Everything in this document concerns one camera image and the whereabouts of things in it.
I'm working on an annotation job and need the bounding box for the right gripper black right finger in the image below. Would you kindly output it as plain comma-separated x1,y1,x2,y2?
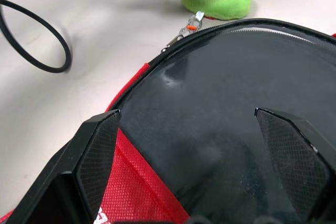
254,107,336,224

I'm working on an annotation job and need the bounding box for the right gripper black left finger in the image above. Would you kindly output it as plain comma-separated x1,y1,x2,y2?
5,109,122,224

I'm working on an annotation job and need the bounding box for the black and red paddle case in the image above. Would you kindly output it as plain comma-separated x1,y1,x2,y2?
0,18,336,224

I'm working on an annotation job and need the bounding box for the black rubber table tennis paddle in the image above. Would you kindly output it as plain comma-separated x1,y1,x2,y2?
119,23,336,224

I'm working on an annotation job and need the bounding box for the silver metal zipper clasp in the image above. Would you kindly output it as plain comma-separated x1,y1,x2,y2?
160,10,205,54

